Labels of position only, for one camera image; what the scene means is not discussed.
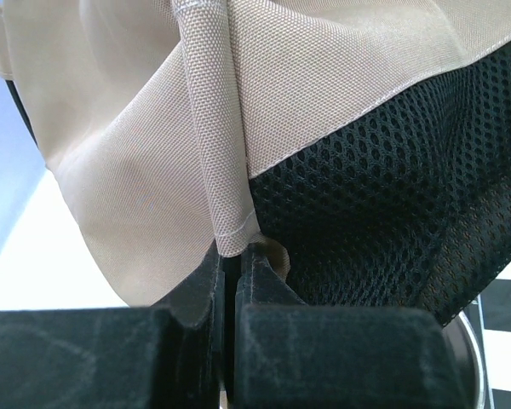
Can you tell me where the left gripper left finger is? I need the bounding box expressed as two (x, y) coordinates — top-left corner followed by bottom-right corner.
(0, 252), (223, 408)

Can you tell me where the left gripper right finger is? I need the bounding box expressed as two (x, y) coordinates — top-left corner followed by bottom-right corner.
(233, 245), (472, 408)

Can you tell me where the beige fabric pet tent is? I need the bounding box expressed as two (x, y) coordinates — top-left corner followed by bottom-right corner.
(0, 1), (511, 323)

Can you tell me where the black white chessboard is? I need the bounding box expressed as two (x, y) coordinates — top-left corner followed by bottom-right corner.
(474, 279), (511, 408)

